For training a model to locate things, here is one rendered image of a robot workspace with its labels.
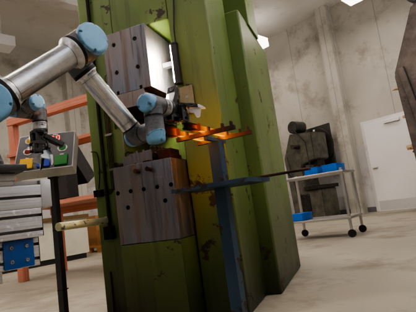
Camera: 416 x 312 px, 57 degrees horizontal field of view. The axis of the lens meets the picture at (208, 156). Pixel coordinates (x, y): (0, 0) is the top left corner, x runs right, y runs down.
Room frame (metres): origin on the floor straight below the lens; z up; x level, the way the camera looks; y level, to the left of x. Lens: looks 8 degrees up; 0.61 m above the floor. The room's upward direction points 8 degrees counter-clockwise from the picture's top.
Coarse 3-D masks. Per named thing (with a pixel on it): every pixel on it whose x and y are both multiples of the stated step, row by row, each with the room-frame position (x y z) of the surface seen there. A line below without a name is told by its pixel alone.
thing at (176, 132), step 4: (168, 128) 1.75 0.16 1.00; (172, 128) 1.77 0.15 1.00; (168, 132) 1.74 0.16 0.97; (172, 132) 1.77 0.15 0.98; (176, 132) 1.80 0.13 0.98; (180, 132) 1.82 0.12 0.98; (184, 132) 1.86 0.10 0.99; (168, 136) 1.76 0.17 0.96; (172, 136) 1.77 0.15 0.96; (176, 136) 1.79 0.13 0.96; (180, 136) 1.85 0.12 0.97; (196, 140) 2.01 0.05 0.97; (200, 140) 2.03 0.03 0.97
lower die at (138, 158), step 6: (144, 150) 2.24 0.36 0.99; (150, 150) 2.22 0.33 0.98; (156, 150) 2.28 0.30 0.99; (132, 156) 2.26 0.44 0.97; (138, 156) 2.25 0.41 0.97; (144, 156) 2.24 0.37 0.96; (150, 156) 2.22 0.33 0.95; (180, 156) 2.60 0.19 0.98; (126, 162) 2.28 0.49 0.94; (132, 162) 2.27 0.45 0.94; (138, 162) 2.25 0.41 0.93
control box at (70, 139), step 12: (60, 132) 2.36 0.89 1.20; (72, 132) 2.36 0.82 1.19; (24, 144) 2.30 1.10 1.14; (72, 144) 2.31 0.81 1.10; (24, 156) 2.26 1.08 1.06; (36, 156) 2.26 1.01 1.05; (72, 156) 2.26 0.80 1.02; (36, 168) 2.21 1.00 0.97; (48, 168) 2.22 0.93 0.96; (60, 168) 2.23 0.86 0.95; (72, 168) 2.25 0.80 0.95
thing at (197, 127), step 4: (184, 124) 1.67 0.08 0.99; (188, 124) 1.69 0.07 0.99; (192, 124) 1.72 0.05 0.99; (196, 124) 1.74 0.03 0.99; (200, 124) 1.75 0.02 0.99; (184, 128) 1.67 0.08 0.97; (188, 128) 1.68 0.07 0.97; (192, 128) 1.70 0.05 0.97; (196, 128) 1.75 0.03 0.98; (200, 128) 1.75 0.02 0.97; (204, 128) 1.80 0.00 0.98; (220, 132) 1.95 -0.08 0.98; (224, 132) 1.99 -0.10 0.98; (228, 132) 2.03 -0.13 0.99; (220, 136) 2.00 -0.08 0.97
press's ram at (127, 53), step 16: (128, 32) 2.24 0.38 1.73; (144, 32) 2.21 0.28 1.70; (112, 48) 2.28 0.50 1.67; (128, 48) 2.25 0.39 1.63; (144, 48) 2.21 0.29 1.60; (160, 48) 2.39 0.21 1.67; (112, 64) 2.29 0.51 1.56; (128, 64) 2.25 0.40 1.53; (144, 64) 2.21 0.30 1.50; (160, 64) 2.36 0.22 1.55; (112, 80) 2.29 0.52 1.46; (128, 80) 2.26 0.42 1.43; (144, 80) 2.22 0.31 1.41; (160, 80) 2.33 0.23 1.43
